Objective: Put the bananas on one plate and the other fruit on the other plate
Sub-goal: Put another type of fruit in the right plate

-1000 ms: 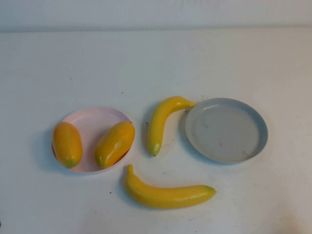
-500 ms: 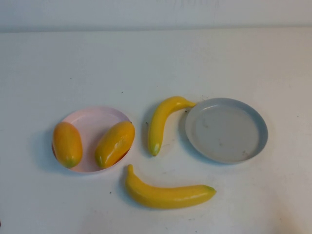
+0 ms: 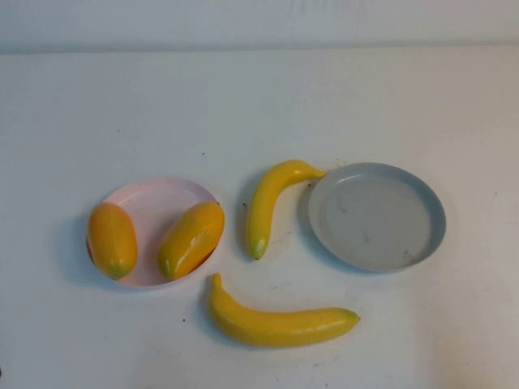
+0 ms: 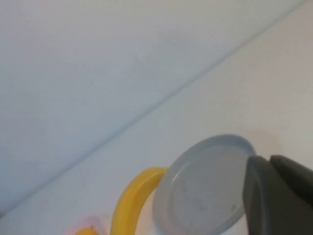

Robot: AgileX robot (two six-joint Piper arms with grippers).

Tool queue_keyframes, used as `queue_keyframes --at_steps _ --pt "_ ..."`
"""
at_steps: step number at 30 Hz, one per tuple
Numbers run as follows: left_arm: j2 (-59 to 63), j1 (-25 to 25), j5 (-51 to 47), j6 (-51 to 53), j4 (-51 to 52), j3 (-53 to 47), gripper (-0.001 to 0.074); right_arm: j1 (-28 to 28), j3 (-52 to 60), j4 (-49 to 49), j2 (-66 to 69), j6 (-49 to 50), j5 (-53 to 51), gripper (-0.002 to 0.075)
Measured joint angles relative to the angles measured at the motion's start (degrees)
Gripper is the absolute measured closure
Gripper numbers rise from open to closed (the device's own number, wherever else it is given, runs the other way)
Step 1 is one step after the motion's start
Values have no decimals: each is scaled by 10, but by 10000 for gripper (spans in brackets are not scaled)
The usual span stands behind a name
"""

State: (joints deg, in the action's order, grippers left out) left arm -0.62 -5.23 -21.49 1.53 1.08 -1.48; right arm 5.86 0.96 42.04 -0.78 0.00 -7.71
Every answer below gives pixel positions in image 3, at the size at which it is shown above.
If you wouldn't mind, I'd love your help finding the strongly curved yellow banana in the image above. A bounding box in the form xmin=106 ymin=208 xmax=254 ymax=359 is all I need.
xmin=246 ymin=159 xmax=328 ymax=261

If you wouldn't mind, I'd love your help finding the large glossy orange mango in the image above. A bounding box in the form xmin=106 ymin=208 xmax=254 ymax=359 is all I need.
xmin=157 ymin=201 xmax=225 ymax=280

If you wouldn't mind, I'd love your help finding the long gently curved yellow banana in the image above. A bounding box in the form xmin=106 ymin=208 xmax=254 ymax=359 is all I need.
xmin=208 ymin=273 xmax=361 ymax=348

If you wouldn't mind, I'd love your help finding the small oval matte mango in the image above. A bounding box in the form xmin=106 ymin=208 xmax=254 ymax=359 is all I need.
xmin=87 ymin=202 xmax=139 ymax=280

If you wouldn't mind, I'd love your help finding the pink round plate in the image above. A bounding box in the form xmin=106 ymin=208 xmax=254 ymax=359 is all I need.
xmin=86 ymin=175 xmax=222 ymax=289

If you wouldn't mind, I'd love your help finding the blue-grey round plate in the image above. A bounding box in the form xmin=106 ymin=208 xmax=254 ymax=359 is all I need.
xmin=307 ymin=162 xmax=447 ymax=273

